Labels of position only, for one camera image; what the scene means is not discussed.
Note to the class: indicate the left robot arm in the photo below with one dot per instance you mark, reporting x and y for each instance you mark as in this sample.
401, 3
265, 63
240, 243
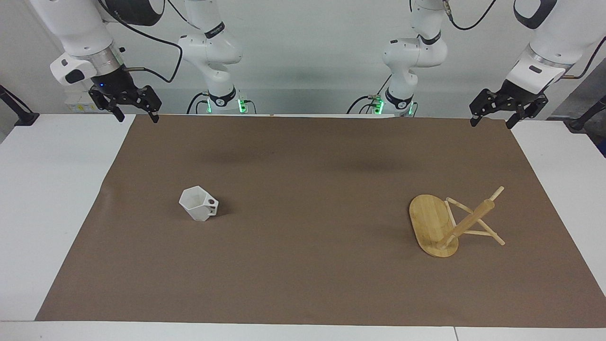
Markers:
412, 52

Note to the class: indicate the black stand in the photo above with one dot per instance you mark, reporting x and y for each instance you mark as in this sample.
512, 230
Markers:
580, 122
23, 116

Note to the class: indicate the white faceted cup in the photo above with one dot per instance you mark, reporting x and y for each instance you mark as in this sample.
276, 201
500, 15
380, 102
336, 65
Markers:
194, 204

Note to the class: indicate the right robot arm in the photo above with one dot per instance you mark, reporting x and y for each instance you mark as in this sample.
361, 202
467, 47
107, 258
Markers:
215, 52

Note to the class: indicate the wooden cup rack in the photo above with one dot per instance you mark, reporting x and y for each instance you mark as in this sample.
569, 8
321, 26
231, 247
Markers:
428, 222

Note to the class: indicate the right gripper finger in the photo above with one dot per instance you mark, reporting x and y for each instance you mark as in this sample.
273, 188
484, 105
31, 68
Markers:
105, 99
147, 98

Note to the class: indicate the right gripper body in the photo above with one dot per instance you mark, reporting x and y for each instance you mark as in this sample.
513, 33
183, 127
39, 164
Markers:
115, 81

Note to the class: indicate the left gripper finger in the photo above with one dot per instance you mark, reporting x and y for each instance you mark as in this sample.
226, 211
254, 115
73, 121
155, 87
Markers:
532, 111
485, 102

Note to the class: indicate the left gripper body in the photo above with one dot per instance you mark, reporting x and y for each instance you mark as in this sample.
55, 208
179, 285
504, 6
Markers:
520, 94

